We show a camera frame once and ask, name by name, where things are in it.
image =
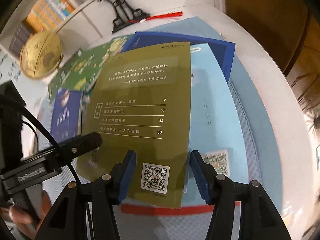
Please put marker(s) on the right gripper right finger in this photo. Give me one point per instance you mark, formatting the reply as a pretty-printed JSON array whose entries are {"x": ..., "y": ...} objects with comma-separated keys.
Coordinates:
[{"x": 259, "y": 218}]

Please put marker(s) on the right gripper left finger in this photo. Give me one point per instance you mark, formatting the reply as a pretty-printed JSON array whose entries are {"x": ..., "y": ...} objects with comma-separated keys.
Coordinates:
[{"x": 67, "y": 217}]

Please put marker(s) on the dark blue Aesop fables book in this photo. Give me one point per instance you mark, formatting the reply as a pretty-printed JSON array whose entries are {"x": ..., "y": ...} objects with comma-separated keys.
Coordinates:
[{"x": 67, "y": 115}]

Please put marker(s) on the green insect book 03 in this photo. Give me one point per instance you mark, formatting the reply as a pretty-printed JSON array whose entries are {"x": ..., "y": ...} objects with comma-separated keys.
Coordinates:
[{"x": 88, "y": 69}]

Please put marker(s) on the olive green insect book 04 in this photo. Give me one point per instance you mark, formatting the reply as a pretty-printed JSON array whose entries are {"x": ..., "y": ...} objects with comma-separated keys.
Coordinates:
[{"x": 141, "y": 101}]

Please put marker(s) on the person's left hand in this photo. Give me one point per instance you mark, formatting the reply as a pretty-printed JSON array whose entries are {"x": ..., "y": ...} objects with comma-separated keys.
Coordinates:
[{"x": 22, "y": 219}]

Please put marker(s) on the light blue red-edged book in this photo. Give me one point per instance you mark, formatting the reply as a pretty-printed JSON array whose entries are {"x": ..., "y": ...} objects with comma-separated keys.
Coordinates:
[{"x": 215, "y": 131}]

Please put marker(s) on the dark green book by globe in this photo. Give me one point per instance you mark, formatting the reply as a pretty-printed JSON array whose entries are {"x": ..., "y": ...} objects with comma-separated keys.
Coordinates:
[{"x": 61, "y": 76}]

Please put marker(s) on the yellow desk globe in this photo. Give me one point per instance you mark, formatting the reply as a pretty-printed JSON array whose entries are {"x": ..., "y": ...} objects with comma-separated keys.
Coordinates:
[{"x": 41, "y": 55}]

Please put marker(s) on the row of dark encyclopedias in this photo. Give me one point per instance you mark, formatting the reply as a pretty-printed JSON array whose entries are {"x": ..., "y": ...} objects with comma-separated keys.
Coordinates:
[{"x": 23, "y": 32}]

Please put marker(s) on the white bookshelf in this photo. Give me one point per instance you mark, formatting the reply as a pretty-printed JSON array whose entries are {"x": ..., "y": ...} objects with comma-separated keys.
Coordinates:
[{"x": 80, "y": 23}]

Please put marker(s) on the royal blue book underneath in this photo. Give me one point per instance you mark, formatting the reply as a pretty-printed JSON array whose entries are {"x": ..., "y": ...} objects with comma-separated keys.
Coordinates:
[{"x": 222, "y": 50}]

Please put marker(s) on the red tassel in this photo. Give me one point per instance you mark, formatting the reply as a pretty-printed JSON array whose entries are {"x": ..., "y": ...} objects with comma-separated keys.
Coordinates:
[{"x": 162, "y": 16}]

